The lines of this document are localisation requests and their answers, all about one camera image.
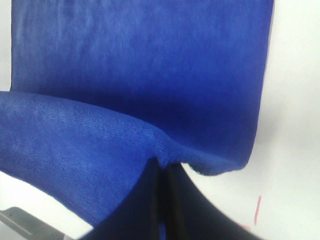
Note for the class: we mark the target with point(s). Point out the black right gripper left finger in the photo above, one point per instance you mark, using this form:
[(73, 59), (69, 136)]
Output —
[(136, 218)]

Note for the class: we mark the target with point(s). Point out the red corner mark right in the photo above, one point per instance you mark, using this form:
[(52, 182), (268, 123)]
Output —
[(256, 215)]

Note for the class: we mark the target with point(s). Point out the blue towel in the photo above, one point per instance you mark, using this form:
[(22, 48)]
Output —
[(99, 87)]

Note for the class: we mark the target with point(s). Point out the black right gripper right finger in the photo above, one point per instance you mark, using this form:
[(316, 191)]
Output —
[(191, 215)]

